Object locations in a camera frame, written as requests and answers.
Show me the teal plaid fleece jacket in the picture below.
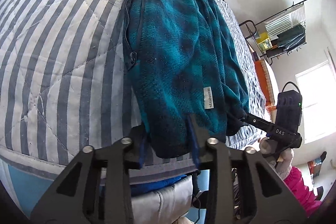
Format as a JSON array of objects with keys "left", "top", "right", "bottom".
[{"left": 123, "top": 0, "right": 249, "bottom": 159}]

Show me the black clothes drying rack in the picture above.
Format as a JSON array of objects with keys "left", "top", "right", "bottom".
[{"left": 239, "top": 0, "right": 308, "bottom": 65}]

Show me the gloved right hand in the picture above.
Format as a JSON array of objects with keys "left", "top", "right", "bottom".
[{"left": 259, "top": 138, "right": 294, "bottom": 180}]

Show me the pink garment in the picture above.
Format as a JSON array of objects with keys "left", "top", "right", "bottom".
[{"left": 284, "top": 166, "right": 322, "bottom": 217}]

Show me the white window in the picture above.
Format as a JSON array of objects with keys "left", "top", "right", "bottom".
[{"left": 295, "top": 60, "right": 335, "bottom": 143}]

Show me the blue white striped quilt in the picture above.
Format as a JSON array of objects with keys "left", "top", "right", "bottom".
[{"left": 0, "top": 0, "right": 206, "bottom": 185}]

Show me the black camera box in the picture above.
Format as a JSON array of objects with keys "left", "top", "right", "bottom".
[{"left": 275, "top": 81, "right": 302, "bottom": 133}]

